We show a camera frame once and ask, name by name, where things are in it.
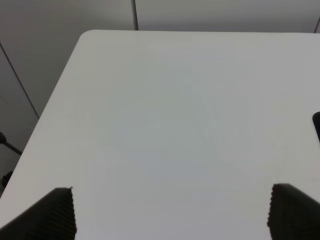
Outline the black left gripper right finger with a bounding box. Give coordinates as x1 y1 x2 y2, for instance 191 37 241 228
267 183 320 240

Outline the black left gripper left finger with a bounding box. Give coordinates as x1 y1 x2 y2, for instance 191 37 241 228
0 187 77 240

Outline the black mouse pad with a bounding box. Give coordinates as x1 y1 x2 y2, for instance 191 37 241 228
312 112 320 141

